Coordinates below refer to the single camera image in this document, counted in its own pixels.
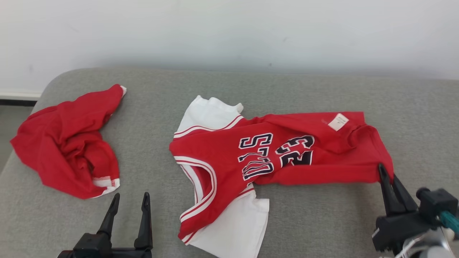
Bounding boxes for teal right cable connector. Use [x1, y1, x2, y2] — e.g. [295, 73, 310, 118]
[439, 211, 459, 237]

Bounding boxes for red white basketball jersey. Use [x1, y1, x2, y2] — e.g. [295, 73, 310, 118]
[169, 95, 394, 258]

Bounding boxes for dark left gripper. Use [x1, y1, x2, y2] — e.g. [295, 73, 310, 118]
[97, 192, 153, 258]

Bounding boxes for red basketball shorts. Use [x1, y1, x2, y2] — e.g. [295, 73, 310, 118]
[10, 84, 127, 199]

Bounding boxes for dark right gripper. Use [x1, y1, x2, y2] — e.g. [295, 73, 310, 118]
[372, 164, 436, 255]

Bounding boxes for white black wall baseboard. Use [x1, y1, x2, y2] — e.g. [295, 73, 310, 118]
[0, 90, 42, 106]

